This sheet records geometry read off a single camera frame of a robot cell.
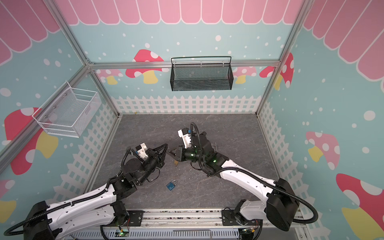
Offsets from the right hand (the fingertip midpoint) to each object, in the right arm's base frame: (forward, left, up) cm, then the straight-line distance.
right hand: (166, 152), depth 68 cm
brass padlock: (+7, -1, -26) cm, 27 cm away
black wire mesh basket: (+52, -17, +8) cm, 56 cm away
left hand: (+3, -1, 0) cm, 3 cm away
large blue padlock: (-6, +1, -27) cm, 28 cm away
